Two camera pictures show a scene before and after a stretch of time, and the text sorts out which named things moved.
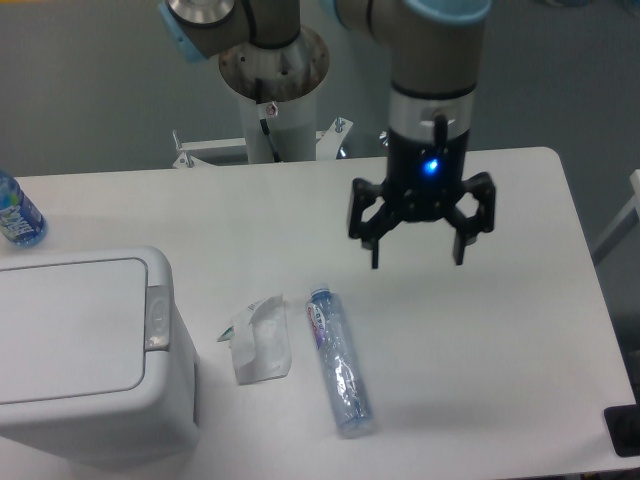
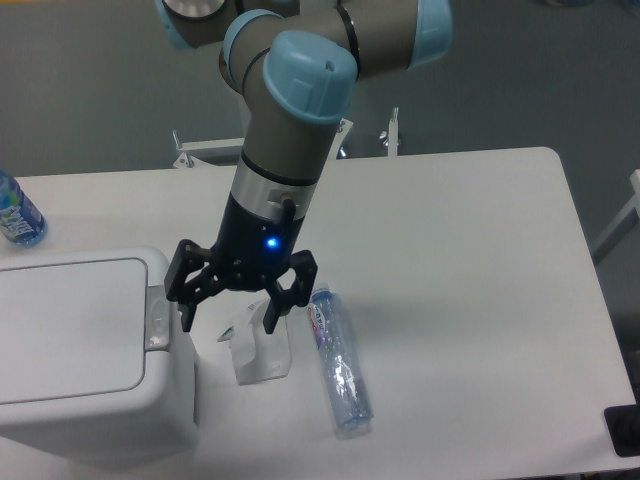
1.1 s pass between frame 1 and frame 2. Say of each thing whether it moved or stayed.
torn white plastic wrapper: stayed
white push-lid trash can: stayed
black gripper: moved
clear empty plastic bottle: stayed
